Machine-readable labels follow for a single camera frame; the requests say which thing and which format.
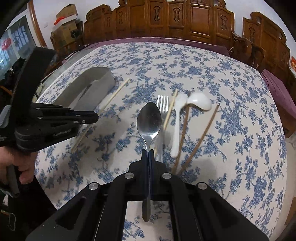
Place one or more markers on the round white ceramic spoon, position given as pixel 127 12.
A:
pixel 200 100

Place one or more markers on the light bamboo chopstick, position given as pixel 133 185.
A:
pixel 74 148
pixel 170 107

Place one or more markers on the plain steel spoon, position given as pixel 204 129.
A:
pixel 149 123

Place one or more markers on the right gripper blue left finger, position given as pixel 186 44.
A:
pixel 98 211

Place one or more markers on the small black fan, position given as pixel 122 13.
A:
pixel 75 33

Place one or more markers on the carved wooden sofa bench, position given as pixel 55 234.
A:
pixel 201 21

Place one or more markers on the red gold sign card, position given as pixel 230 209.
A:
pixel 293 64

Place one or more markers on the long white ceramic spoon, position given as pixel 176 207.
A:
pixel 180 102

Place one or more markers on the stacked cardboard boxes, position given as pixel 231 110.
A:
pixel 66 21

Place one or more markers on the rectangular metal tray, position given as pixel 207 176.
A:
pixel 87 91

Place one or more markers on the dark wooden chopstick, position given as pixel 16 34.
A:
pixel 199 142
pixel 174 169

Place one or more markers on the person's left hand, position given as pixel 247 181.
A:
pixel 24 163

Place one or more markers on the purple armchair cushion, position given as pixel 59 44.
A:
pixel 278 91

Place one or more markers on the carved wooden armchair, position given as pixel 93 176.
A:
pixel 263 46

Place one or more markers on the steel fork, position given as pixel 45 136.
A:
pixel 162 104

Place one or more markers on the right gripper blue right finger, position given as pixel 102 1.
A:
pixel 197 211

